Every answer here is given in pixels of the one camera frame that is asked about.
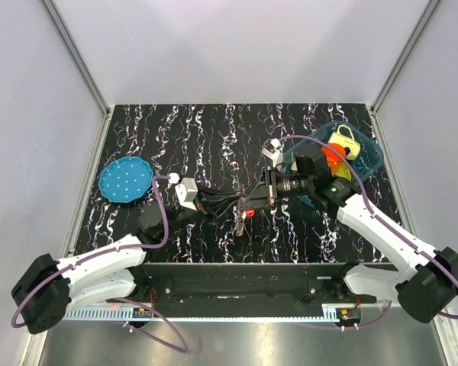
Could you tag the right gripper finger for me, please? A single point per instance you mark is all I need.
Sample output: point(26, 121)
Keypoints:
point(256, 204)
point(261, 190)

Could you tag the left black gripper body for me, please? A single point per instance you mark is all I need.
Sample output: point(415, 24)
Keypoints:
point(205, 206)

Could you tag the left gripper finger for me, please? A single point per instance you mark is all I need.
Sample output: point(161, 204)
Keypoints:
point(218, 208)
point(218, 195)

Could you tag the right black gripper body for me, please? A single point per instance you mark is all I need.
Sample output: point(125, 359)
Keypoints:
point(272, 181)

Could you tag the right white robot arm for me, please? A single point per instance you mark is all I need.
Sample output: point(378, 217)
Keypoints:
point(424, 280)

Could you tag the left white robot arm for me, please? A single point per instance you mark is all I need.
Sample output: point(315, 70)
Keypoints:
point(51, 288)

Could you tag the orange plastic cup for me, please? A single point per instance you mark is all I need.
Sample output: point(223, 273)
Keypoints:
point(334, 153)

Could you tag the yellow plate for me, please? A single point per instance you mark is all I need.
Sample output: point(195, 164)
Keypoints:
point(340, 170)

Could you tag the yellow toy handbag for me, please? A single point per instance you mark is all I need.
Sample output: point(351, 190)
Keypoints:
point(344, 137)

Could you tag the blue dotted plate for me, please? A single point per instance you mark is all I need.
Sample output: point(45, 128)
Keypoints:
point(125, 180)

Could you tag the teal plastic tray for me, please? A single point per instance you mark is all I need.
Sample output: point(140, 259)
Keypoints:
point(366, 164)

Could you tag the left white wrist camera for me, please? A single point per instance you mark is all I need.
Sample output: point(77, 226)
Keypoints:
point(186, 192)

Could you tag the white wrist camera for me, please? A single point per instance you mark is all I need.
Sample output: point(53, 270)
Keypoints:
point(273, 151)
point(186, 192)

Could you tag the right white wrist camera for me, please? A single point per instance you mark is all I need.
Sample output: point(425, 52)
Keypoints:
point(273, 151)

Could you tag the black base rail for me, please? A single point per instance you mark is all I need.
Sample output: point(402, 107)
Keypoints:
point(178, 282)

